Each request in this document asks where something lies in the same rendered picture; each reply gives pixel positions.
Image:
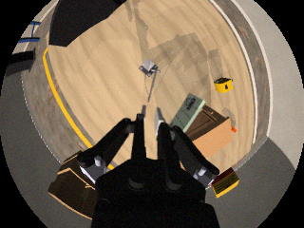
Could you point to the yellow tape measure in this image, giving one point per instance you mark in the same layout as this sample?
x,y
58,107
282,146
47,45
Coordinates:
x,y
223,84

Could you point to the brown wooden cabinet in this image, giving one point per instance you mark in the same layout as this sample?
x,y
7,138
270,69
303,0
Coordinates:
x,y
209,139

